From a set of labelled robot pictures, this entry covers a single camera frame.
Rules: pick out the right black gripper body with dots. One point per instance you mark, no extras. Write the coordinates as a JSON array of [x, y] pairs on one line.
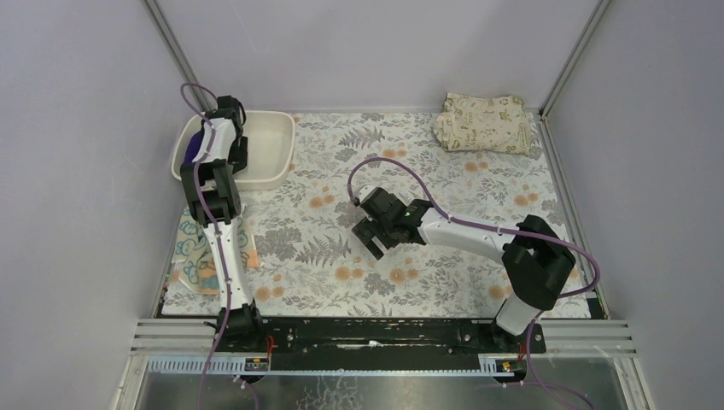
[[374, 231]]

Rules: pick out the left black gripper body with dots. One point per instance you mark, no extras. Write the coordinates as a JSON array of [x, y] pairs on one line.
[[230, 111]]

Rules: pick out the purple towel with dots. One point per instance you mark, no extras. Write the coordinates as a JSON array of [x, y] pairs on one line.
[[193, 147]]

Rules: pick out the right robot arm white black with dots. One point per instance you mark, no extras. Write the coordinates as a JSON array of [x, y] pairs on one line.
[[538, 265]]

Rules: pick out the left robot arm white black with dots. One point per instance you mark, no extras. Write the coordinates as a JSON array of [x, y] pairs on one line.
[[215, 204]]

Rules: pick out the floral patterned table mat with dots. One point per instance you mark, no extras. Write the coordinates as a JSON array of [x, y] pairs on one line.
[[312, 264]]

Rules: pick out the white rectangular basin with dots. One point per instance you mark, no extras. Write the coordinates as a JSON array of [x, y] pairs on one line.
[[271, 143]]

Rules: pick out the cream patterned folded towel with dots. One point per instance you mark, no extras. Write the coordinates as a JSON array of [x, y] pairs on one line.
[[498, 124]]

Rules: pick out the white bear patterned towel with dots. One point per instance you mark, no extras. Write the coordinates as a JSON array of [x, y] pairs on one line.
[[193, 259]]

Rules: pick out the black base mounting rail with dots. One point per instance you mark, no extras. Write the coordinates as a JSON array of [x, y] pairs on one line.
[[379, 344]]

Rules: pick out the white cable duct strip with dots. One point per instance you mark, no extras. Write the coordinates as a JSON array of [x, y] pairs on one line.
[[218, 365]]

